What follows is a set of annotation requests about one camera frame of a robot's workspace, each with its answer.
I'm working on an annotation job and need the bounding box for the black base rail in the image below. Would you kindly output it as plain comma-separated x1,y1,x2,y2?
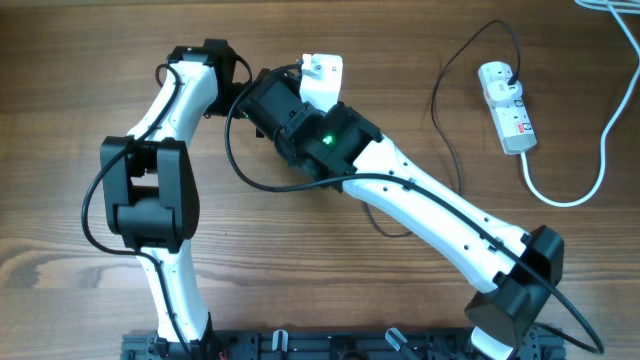
120,327,567,360

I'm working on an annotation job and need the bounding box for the black charger cable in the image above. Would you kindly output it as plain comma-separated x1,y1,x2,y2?
362,19,522,239

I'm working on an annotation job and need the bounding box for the white plug adapter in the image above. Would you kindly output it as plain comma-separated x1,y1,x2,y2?
484,79,523,108

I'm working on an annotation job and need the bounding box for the white power strip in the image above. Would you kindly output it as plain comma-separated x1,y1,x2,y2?
478,61,537,155

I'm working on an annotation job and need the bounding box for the white power strip cord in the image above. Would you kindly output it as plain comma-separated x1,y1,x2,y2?
519,2,640,209

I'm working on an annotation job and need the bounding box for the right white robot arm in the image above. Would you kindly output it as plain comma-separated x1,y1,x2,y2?
234,68,564,359

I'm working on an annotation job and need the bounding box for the white cables top corner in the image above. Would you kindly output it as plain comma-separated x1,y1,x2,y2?
574,0,640,15

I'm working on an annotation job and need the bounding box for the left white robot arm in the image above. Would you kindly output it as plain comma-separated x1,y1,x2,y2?
99,39,246,359

